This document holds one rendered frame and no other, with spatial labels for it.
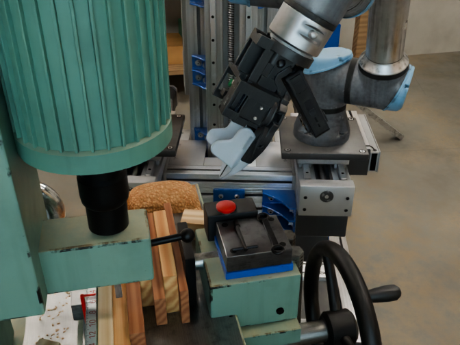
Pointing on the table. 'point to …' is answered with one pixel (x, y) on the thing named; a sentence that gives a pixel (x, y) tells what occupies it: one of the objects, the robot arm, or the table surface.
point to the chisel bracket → (94, 254)
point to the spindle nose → (105, 201)
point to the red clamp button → (226, 207)
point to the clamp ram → (192, 263)
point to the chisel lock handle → (187, 235)
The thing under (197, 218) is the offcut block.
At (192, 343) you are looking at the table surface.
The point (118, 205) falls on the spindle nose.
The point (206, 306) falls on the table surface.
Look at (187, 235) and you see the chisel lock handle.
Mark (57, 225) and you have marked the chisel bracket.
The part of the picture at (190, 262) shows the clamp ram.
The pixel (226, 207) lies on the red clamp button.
